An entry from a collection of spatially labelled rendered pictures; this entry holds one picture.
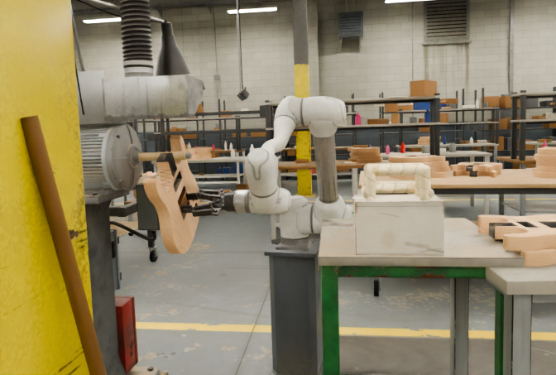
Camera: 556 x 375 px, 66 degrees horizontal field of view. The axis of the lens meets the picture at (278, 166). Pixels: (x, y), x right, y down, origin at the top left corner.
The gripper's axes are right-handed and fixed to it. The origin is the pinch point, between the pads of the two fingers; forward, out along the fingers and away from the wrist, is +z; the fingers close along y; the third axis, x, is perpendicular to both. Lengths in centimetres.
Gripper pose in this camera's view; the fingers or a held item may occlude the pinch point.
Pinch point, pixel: (184, 202)
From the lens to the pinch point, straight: 172.0
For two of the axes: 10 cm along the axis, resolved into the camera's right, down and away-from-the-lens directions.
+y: 0.8, -5.8, 8.1
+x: -0.9, -8.2, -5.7
